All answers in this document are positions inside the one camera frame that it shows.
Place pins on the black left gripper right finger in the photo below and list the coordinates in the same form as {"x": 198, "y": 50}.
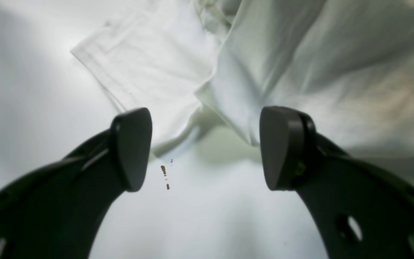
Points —
{"x": 360, "y": 210}

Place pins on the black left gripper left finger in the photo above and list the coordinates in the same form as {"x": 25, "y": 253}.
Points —
{"x": 56, "y": 211}

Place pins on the white printed T-shirt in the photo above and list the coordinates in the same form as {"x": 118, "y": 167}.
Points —
{"x": 349, "y": 64}

